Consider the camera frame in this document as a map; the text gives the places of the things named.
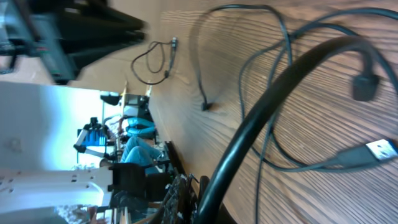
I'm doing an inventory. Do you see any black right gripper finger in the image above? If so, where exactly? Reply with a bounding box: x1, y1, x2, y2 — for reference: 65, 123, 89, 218
149, 174, 198, 224

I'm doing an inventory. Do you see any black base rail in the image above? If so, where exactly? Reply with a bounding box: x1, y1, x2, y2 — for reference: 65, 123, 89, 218
165, 141, 192, 188

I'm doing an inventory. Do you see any thick black USB cable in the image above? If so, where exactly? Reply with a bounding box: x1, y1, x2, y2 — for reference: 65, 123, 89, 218
195, 35, 398, 224

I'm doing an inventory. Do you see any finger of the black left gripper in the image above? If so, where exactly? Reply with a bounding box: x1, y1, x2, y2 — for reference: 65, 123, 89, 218
58, 6, 145, 70

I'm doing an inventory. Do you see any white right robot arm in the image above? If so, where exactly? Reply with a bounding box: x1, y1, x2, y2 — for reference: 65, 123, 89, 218
1, 163, 178, 213

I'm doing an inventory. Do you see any seated person in jeans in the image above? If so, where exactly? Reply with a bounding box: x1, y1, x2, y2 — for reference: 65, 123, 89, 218
104, 115, 162, 166

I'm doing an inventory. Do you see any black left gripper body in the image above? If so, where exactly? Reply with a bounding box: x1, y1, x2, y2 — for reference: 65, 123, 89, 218
1, 0, 78, 85

